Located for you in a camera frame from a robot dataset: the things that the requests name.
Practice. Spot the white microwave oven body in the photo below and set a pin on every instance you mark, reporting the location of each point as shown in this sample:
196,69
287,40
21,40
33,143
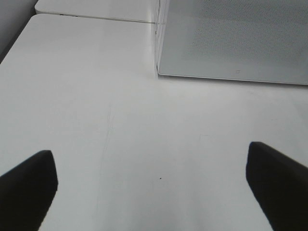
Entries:
160,21

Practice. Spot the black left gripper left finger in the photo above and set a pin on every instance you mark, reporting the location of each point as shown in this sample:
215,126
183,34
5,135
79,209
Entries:
27,192

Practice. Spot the white microwave door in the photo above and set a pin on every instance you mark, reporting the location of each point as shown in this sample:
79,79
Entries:
249,40

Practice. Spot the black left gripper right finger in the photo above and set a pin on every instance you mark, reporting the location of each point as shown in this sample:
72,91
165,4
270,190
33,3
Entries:
280,186

